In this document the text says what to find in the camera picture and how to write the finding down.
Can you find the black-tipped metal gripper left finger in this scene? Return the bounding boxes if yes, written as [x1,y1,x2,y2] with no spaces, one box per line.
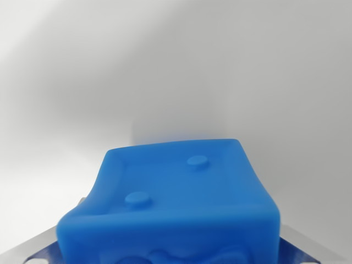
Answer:
[0,196,87,264]

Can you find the black-tipped metal gripper right finger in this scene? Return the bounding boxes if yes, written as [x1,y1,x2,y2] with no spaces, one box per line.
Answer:
[278,223,348,264]

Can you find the blue embossed rubber cube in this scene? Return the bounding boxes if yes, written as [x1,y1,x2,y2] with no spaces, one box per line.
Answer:
[56,138,282,264]

